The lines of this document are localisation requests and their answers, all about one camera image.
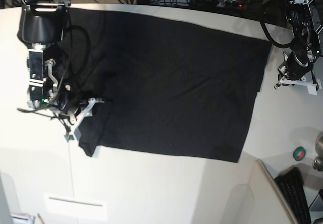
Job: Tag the black power strip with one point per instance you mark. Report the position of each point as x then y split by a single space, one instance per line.
218 3

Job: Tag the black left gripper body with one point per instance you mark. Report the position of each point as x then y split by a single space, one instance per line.
297 64

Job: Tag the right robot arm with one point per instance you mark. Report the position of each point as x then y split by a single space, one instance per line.
44 24

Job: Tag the black t-shirt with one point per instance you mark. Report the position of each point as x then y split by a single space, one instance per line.
168 87

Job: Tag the pencil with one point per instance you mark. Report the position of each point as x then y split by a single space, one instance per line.
40 219

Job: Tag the silver metal cylinder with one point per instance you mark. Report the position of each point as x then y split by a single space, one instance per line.
318 161

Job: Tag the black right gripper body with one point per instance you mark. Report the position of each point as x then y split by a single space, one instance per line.
69 102

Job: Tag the black keyboard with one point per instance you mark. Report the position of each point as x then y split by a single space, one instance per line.
291 186

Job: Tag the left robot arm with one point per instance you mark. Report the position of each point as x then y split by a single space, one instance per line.
306 46

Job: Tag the green tape roll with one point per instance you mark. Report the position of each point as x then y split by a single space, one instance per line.
299 154

